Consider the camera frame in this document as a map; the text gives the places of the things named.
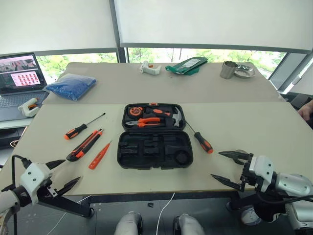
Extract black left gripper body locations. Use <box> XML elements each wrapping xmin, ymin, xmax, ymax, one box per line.
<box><xmin>36</xmin><ymin>176</ymin><xmax>59</xmax><ymax>201</ymax></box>

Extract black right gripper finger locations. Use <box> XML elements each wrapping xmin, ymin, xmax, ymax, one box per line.
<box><xmin>218</xmin><ymin>150</ymin><xmax>254</xmax><ymax>165</ymax></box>
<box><xmin>210</xmin><ymin>173</ymin><xmax>242</xmax><ymax>191</ymax></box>

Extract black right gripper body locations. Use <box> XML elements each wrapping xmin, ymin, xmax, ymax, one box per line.
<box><xmin>240</xmin><ymin>154</ymin><xmax>261</xmax><ymax>192</ymax></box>

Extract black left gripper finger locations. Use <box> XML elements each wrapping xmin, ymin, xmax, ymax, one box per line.
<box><xmin>57</xmin><ymin>176</ymin><xmax>82</xmax><ymax>196</ymax></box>
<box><xmin>45</xmin><ymin>159</ymin><xmax>66</xmax><ymax>170</ymax></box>

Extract black orange utility knife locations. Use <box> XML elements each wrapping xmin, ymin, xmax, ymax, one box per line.
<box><xmin>66</xmin><ymin>128</ymin><xmax>104</xmax><ymax>163</ymax></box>

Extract thick-handle orange black screwdriver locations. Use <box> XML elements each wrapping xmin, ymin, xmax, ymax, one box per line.
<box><xmin>181</xmin><ymin>118</ymin><xmax>214</xmax><ymax>154</ymax></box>

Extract thin-shaft orange black screwdriver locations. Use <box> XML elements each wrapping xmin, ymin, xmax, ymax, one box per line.
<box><xmin>64</xmin><ymin>112</ymin><xmax>107</xmax><ymax>141</ymax></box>

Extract orange voltage tester pen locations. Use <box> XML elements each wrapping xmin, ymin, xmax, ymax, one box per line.
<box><xmin>88</xmin><ymin>140</ymin><xmax>113</xmax><ymax>170</ymax></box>

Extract black tool case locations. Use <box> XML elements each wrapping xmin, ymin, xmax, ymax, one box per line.
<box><xmin>117</xmin><ymin>102</ymin><xmax>194</xmax><ymax>170</ymax></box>

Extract black table leg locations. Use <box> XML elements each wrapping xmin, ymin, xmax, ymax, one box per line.
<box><xmin>36</xmin><ymin>192</ymin><xmax>95</xmax><ymax>219</ymax></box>

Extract white shoe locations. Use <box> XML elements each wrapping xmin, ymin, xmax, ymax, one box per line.
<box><xmin>240</xmin><ymin>206</ymin><xmax>262</xmax><ymax>226</ymax></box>

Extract black box under side desk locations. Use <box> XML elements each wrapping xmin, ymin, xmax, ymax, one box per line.
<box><xmin>0</xmin><ymin>127</ymin><xmax>26</xmax><ymax>149</ymax></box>

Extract grey rounded robot knee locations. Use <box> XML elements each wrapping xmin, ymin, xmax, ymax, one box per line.
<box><xmin>173</xmin><ymin>213</ymin><xmax>205</xmax><ymax>235</ymax></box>
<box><xmin>114</xmin><ymin>211</ymin><xmax>143</xmax><ymax>235</ymax></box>

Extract white gripper part orange trigger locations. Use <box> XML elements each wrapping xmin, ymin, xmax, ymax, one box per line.
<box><xmin>18</xmin><ymin>97</ymin><xmax>41</xmax><ymax>117</ymax></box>
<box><xmin>139</xmin><ymin>60</ymin><xmax>162</xmax><ymax>76</ymax></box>

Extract claw hammer orange black grip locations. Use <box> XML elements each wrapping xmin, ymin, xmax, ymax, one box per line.
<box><xmin>144</xmin><ymin>106</ymin><xmax>184</xmax><ymax>128</ymax></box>

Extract blue fabric in plastic bag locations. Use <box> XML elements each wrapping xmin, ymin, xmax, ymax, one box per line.
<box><xmin>45</xmin><ymin>73</ymin><xmax>97</xmax><ymax>102</ymax></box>

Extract black chair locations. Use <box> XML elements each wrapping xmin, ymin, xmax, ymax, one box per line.
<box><xmin>278</xmin><ymin>92</ymin><xmax>313</xmax><ymax>111</ymax></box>

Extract stainless steel tray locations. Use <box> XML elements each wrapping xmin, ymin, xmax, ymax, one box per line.
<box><xmin>233</xmin><ymin>64</ymin><xmax>256</xmax><ymax>79</ymax></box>

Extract stainless steel cup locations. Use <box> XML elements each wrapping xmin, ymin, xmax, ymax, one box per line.
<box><xmin>220</xmin><ymin>61</ymin><xmax>239</xmax><ymax>80</ymax></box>

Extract orange black tape measure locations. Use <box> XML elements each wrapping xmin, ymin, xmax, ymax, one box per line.
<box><xmin>129</xmin><ymin>106</ymin><xmax>145</xmax><ymax>117</ymax></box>

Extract open laptop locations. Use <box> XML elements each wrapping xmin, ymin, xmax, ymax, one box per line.
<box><xmin>0</xmin><ymin>52</ymin><xmax>50</xmax><ymax>122</ymax></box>

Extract open tilted window pane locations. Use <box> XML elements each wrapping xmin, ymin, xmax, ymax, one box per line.
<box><xmin>268</xmin><ymin>52</ymin><xmax>313</xmax><ymax>92</ymax></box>

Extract green flat pouch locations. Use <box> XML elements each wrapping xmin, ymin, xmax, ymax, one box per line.
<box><xmin>165</xmin><ymin>56</ymin><xmax>208</xmax><ymax>75</ymax></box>

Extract wide white roller blind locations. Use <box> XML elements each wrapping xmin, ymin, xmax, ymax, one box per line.
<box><xmin>113</xmin><ymin>0</ymin><xmax>313</xmax><ymax>54</ymax></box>

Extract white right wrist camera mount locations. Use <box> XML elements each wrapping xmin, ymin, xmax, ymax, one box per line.
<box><xmin>248</xmin><ymin>155</ymin><xmax>277</xmax><ymax>193</ymax></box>

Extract thin white cable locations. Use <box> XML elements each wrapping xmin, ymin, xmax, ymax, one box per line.
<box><xmin>47</xmin><ymin>195</ymin><xmax>91</xmax><ymax>235</ymax></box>

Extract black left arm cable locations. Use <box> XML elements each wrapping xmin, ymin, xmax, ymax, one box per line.
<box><xmin>11</xmin><ymin>154</ymin><xmax>32</xmax><ymax>188</ymax></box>

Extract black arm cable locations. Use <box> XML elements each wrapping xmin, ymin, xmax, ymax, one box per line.
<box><xmin>11</xmin><ymin>154</ymin><xmax>32</xmax><ymax>188</ymax></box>
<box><xmin>256</xmin><ymin>192</ymin><xmax>313</xmax><ymax>204</ymax></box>

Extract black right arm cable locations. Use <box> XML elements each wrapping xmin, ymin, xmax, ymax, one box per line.
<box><xmin>256</xmin><ymin>192</ymin><xmax>313</xmax><ymax>204</ymax></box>

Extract orange handled pliers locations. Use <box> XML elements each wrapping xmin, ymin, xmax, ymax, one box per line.
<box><xmin>125</xmin><ymin>117</ymin><xmax>165</xmax><ymax>129</ymax></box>

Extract grey window frame post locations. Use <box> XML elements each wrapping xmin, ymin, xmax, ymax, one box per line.
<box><xmin>109</xmin><ymin>0</ymin><xmax>130</xmax><ymax>64</ymax></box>

